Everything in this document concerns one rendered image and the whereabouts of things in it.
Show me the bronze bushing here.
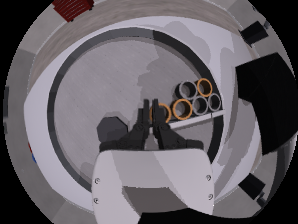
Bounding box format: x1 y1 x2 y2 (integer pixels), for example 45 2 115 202
150 103 171 123
194 78 212 97
170 99 193 120

